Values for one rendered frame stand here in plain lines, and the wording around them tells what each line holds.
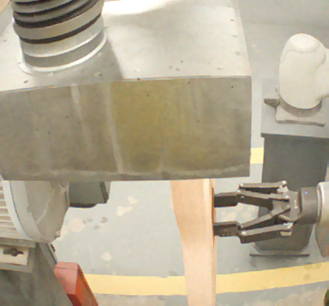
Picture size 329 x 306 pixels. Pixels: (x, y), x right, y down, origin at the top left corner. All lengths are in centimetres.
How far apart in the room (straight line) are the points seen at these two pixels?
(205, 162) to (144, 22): 17
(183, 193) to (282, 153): 102
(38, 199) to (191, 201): 22
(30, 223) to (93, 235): 156
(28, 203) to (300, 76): 104
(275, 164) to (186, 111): 124
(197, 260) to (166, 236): 141
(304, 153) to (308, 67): 32
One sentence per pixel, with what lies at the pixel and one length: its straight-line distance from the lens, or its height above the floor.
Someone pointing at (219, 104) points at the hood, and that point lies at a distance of 54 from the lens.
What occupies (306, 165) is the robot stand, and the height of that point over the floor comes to 55.
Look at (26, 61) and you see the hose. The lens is 58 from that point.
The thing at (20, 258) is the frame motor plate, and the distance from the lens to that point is 92.
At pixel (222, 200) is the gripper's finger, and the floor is 105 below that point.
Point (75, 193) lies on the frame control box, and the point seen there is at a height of 96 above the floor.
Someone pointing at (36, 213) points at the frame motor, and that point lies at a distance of 78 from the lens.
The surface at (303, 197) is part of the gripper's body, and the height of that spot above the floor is 109.
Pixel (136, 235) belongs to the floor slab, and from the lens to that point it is 230.
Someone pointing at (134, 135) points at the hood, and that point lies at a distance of 57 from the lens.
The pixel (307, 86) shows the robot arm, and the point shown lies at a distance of 161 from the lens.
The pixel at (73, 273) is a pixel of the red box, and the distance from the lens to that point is 149.
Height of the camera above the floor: 184
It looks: 44 degrees down
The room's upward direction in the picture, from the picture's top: 7 degrees counter-clockwise
